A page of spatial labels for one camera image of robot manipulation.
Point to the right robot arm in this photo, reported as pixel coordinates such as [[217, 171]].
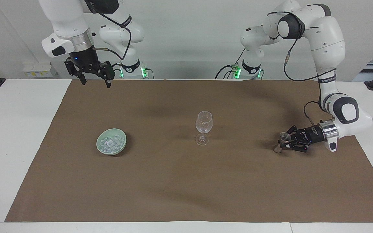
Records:
[[66, 19]]

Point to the clear wine glass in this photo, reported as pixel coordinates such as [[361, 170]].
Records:
[[204, 124]]

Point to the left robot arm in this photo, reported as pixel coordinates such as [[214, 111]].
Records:
[[327, 35]]

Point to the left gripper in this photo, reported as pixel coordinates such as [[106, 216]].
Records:
[[311, 135]]

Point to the pale green bowl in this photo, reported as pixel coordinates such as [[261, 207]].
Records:
[[121, 147]]

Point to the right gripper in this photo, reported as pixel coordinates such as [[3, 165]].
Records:
[[84, 58]]

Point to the small metal jigger cup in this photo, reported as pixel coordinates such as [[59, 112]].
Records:
[[282, 140]]

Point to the clear ice cubes heap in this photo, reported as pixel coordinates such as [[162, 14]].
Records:
[[109, 143]]

